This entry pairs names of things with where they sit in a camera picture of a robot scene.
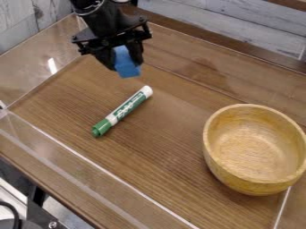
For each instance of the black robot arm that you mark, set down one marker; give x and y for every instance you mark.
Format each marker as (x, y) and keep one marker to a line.
(85, 3)

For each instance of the green white dry-erase marker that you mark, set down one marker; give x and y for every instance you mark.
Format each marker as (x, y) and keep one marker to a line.
(102, 127)

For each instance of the brown wooden bowl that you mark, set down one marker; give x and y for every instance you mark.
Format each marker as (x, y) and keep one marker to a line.
(255, 149)

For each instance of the blue foam block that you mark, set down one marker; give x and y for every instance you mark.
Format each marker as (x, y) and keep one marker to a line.
(125, 66)

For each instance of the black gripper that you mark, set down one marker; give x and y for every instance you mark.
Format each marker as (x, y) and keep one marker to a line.
(112, 29)

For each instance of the clear acrylic tray wall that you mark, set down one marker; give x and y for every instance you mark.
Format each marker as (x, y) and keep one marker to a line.
(141, 178)

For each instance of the black metal table bracket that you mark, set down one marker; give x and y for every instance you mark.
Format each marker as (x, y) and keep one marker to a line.
(37, 214)

